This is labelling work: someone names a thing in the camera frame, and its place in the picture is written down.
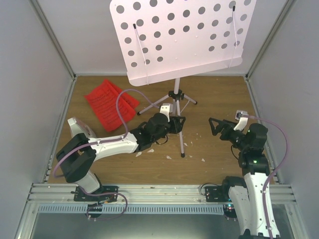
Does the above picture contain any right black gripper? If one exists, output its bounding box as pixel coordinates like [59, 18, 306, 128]
[209, 118, 249, 151]

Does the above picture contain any red sheet music paper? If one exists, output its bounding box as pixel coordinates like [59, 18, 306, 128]
[110, 82, 140, 125]

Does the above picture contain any white tripod music stand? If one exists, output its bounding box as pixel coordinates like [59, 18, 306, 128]
[109, 0, 257, 158]

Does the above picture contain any white metronome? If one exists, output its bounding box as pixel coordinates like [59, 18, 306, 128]
[67, 117, 96, 137]

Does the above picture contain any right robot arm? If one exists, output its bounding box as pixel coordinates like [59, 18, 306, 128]
[208, 118, 281, 239]

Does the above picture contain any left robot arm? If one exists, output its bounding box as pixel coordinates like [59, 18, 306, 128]
[56, 113, 186, 201]

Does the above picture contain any white debris pile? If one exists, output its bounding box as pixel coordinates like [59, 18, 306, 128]
[135, 148, 154, 157]

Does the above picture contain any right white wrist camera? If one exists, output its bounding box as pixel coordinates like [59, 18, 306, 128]
[234, 110, 248, 131]

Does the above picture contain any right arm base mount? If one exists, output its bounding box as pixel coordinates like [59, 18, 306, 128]
[199, 183, 231, 203]

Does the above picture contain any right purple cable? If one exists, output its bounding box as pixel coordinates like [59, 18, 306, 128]
[241, 113, 291, 239]

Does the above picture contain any slotted cable duct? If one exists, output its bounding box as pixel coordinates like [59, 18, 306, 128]
[38, 204, 224, 215]

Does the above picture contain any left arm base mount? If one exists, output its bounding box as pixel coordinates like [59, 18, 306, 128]
[71, 186, 119, 202]

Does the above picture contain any aluminium rail frame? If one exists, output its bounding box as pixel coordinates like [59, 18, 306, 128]
[14, 183, 297, 239]

